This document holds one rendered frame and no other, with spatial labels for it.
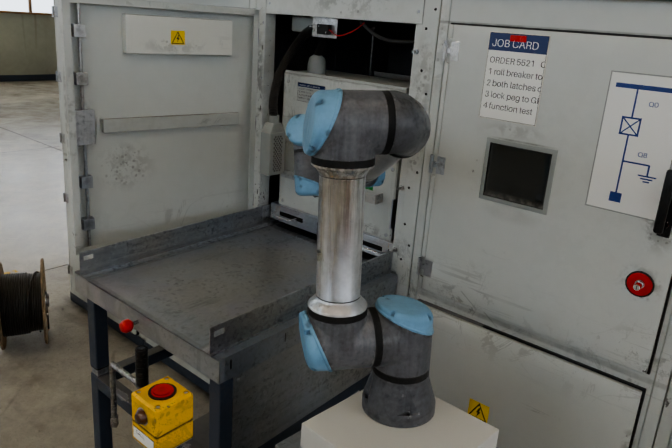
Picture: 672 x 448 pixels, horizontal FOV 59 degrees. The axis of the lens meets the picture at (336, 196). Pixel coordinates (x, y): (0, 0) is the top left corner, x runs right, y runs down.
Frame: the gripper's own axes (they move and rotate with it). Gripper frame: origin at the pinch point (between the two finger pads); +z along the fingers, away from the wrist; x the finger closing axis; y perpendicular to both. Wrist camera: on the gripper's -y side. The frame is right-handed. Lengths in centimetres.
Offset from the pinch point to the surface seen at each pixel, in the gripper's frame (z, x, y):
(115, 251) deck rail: -28, -42, -52
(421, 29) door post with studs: -5.3, 32.9, 18.1
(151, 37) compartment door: -20, 20, -58
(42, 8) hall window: 693, 192, -965
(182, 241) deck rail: -6, -39, -46
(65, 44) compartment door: -41, 12, -69
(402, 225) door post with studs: 8.1, -20.8, 19.2
